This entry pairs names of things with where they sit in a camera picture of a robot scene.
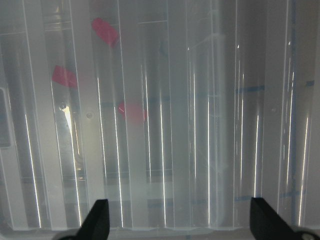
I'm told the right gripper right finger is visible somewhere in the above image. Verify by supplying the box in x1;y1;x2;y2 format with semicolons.
250;197;296;240

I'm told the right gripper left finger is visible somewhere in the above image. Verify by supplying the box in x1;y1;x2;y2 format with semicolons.
74;199;110;240

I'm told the clear plastic box lid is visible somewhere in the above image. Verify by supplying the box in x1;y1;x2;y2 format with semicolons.
0;0;320;240

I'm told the red block upper centre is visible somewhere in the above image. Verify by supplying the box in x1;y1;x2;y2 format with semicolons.
117;101;148;124

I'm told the red block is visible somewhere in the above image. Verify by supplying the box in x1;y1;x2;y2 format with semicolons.
91;17;120;48
51;65;78;88
117;101;148;124

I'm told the red block front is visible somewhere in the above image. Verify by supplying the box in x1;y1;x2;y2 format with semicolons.
51;65;78;88

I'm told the red block middle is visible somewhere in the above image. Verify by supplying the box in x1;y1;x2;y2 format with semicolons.
91;17;120;48

